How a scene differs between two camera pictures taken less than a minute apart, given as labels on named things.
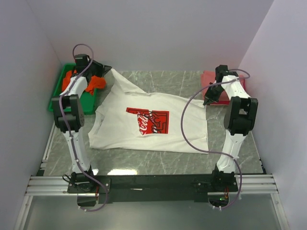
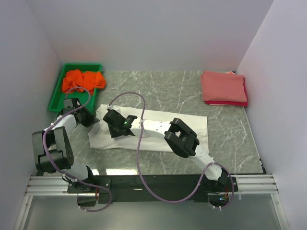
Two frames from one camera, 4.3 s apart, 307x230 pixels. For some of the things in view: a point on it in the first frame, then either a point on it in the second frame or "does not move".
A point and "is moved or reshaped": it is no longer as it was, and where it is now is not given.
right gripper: x=209 y=99 to x=112 y=134
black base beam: x=92 y=189 does not move
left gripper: x=103 y=69 to x=91 y=120
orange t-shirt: x=93 y=83 does not move
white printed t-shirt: x=128 y=119 is moved or reshaped
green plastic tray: x=89 y=101 does not move
